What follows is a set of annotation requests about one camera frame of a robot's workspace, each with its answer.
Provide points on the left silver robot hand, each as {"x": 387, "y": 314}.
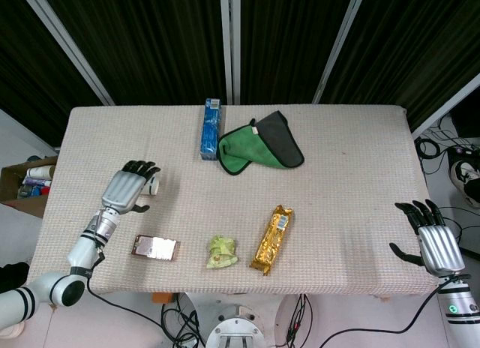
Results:
{"x": 122, "y": 188}

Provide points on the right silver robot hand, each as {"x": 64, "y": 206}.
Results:
{"x": 439, "y": 246}

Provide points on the white cylindrical container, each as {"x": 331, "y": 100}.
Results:
{"x": 153, "y": 186}

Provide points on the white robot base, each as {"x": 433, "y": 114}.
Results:
{"x": 234, "y": 327}

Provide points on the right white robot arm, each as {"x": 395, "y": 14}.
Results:
{"x": 461, "y": 297}

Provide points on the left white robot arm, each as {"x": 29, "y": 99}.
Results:
{"x": 71, "y": 263}

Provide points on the brown shiny snack packet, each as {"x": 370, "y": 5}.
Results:
{"x": 155, "y": 247}

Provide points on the black white sneaker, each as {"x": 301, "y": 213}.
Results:
{"x": 465, "y": 181}

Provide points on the white cylinder bottle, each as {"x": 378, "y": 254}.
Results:
{"x": 40, "y": 171}

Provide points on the brown cardboard box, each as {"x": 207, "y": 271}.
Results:
{"x": 22, "y": 201}

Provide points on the blue rectangular carton box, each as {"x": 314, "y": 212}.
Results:
{"x": 210, "y": 130}

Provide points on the beige checkered tablecloth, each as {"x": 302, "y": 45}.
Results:
{"x": 240, "y": 198}

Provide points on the crumpled green snack wrapper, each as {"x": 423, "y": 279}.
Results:
{"x": 222, "y": 252}

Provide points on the green grey microfiber cloth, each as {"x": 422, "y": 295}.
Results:
{"x": 262, "y": 141}

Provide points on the gold foil snack pack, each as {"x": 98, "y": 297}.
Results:
{"x": 273, "y": 240}

